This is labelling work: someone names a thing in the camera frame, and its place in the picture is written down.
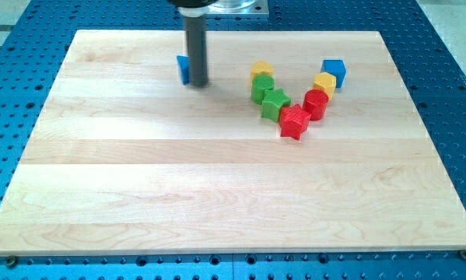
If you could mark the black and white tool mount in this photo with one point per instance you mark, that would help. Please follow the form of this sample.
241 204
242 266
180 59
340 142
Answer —
192 8

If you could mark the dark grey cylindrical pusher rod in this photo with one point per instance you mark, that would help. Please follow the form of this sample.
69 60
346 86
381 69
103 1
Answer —
195 31

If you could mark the blue triangle block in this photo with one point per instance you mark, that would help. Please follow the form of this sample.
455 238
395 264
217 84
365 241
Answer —
183 65

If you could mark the yellow heart block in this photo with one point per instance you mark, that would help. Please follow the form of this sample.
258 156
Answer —
261 68

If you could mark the green cylinder block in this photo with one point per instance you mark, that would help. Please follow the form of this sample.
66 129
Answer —
259 85

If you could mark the green star block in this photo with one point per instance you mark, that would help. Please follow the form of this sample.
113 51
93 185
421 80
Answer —
273 102

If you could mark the red star block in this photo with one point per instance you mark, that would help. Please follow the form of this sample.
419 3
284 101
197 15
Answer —
293 121

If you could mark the yellow hexagon block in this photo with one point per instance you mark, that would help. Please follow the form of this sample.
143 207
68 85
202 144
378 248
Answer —
325 82

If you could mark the red cylinder block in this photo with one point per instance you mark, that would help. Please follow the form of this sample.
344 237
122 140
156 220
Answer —
315 103

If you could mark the blue cube block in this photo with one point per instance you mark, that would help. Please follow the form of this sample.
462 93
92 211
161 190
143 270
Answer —
337 68

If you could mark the light wooden board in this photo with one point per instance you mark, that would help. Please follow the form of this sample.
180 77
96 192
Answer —
125 159

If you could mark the board corner bolt left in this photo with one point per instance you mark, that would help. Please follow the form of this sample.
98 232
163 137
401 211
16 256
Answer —
11 261

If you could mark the board corner bolt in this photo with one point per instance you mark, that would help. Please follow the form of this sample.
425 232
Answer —
462 254
11 261

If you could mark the board corner bolt right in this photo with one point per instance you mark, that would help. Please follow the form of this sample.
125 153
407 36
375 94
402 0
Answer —
462 254

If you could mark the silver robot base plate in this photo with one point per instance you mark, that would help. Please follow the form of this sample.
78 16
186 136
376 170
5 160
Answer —
241 8

